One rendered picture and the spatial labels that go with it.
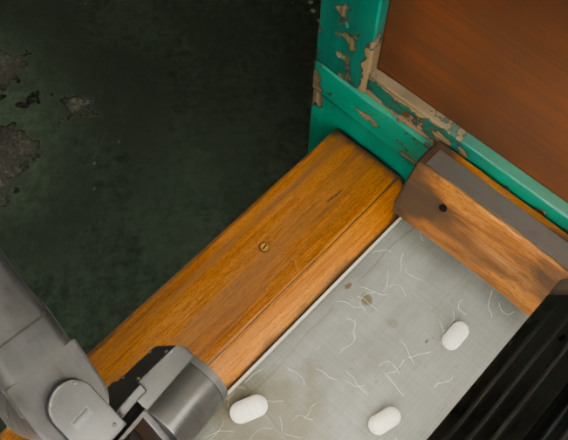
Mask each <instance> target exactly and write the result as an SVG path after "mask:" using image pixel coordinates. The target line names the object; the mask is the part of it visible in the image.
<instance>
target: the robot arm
mask: <svg viewBox="0 0 568 440"><path fill-rule="evenodd" d="M227 397H228V390H227V389H226V387H225V385H224V383H223V382H222V380H221V378H220V377H219V376H218V375H217V374H216V373H215V372H214V371H213V370H212V369H211V368H210V367H209V366H208V365H207V364H205V363H204V362H203V361H201V360H200V359H198V358H197V357H195V356H194V355H193V354H192V353H191V352H190V351H189V350H188V348H186V347H184V346H156V347H154V348H152V349H151V350H149V351H148V353H147V354H146V355H145V356H144V357H143V358H142V359H141V360H139V361H138V362H137V363H136V364H135V365H134V366H133V367H132V368H131V369H130V370H129V371H128V372H127V373H125V374H124V375H122V376H121V377H120V379H119V380H118V381H117V382H112V383H111V384H110V385H109V387H108V388H107V387H106V384H105V382H104V380H103V379H102V377H101V376H100V374H99V372H98V371H97V370H96V368H95V367H94V366H93V364H92V363H91V361H90V360H89V358H88V357H87V356H86V354H85V352H84V351H83V349H82V348H81V346H80V345H79V344H78V342H77V341H76V340H75V339H69V337H68V336H67V334H66V333H65V331H64V330H63V328H62V327H61V326H60V325H59V323H58V321H57V320H56V319H55V317H54V316H53V314H52V313H51V311H50V310H49V308H48V307H47V306H46V305H45V303H44V302H43V301H42V300H41V299H40V298H39V297H38V296H37V295H36V294H35V293H34V292H32V291H31V290H30V288H29V287H28V286H27V285H26V284H25V282H24V281H23V280H22V278H21V277H20V276H19V274H18V273H17V271H16V270H15V269H14V267H13V266H12V264H11V263H10V261H9V260H8V259H7V257H5V255H4V254H3V252H2V251H1V249H0V417H1V418H2V420H3V422H4V423H5V424H6V426H7V427H8V428H9V429H10V430H11V431H12V432H13V433H15V434H16V435H18V436H20V437H23V438H27V439H30V440H194V438H195V437H196V436H197V434H198V433H199V432H200V431H201V429H202V428H203V427H204V425H205V424H206V423H207V422H208V420H209V419H210V418H211V417H212V416H213V415H214V414H215V412H216V411H217V410H218V408H219V407H220V406H221V405H222V403H223V402H224V401H225V399H226V398H227Z"/></svg>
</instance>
